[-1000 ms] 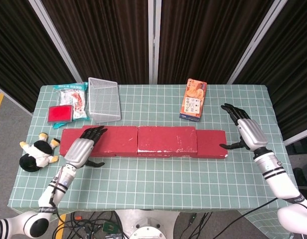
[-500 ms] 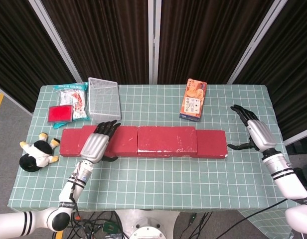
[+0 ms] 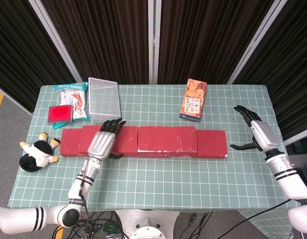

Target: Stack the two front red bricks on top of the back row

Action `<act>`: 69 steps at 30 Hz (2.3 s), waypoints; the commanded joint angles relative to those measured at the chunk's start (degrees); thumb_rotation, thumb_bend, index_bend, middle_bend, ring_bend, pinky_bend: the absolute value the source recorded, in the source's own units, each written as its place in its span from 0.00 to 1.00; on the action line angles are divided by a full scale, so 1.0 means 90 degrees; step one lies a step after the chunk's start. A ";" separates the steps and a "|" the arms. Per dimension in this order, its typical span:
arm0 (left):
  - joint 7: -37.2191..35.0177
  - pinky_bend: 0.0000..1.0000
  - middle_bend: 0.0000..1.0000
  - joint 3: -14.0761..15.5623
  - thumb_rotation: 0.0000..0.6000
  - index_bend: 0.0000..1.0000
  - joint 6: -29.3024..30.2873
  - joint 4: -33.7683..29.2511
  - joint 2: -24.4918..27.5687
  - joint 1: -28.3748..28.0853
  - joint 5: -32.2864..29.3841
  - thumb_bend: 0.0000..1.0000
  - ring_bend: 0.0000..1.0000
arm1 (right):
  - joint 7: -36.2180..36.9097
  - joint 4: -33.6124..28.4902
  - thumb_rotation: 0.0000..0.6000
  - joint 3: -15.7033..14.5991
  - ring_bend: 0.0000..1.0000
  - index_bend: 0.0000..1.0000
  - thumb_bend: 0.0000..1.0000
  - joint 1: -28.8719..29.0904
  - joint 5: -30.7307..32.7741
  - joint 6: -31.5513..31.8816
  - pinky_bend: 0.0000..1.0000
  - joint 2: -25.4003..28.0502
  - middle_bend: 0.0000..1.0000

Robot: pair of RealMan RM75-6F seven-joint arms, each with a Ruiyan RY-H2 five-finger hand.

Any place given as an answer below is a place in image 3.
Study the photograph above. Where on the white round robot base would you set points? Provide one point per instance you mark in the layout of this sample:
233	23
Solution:
148	224

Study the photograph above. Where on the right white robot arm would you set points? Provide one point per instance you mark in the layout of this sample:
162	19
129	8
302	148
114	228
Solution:
290	184

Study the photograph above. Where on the red brick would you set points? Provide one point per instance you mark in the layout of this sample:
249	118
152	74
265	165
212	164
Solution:
166	139
68	143
210	144
126	142
156	155

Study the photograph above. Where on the green grid tablecloth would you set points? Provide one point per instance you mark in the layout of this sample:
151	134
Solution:
153	179

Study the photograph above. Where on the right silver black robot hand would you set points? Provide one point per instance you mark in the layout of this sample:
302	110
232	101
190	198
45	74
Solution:
264	134

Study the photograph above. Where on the green circuit board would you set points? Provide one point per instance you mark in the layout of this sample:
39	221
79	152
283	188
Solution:
109	227

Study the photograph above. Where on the dark fabric partition panel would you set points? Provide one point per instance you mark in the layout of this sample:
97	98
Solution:
19	49
293	62
205	37
106	37

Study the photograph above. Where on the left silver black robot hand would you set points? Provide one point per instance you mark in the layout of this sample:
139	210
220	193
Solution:
101	144

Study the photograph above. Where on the teal white snack bag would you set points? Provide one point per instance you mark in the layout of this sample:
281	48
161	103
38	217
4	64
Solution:
77	99

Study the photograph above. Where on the black white plush toy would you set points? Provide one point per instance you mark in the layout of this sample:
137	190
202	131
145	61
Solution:
39	152

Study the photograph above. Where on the red ink pad tin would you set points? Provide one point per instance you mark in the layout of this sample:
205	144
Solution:
60	114

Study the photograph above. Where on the orange cookie box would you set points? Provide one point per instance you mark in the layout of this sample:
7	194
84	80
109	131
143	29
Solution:
193	99

